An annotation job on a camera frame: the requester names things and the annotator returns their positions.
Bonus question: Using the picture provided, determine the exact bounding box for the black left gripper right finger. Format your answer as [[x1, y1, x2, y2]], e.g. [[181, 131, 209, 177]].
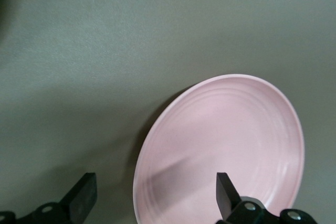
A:
[[215, 172, 316, 224]]

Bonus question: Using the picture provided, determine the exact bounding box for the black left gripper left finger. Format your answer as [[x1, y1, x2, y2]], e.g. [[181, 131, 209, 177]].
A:
[[0, 173, 97, 224]]

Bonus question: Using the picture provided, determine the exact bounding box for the pink plate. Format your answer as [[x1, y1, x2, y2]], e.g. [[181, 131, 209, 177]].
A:
[[132, 73, 306, 224]]

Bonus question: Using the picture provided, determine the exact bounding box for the brown table cloth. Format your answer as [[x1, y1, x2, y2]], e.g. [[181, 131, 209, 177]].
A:
[[0, 0, 336, 224]]

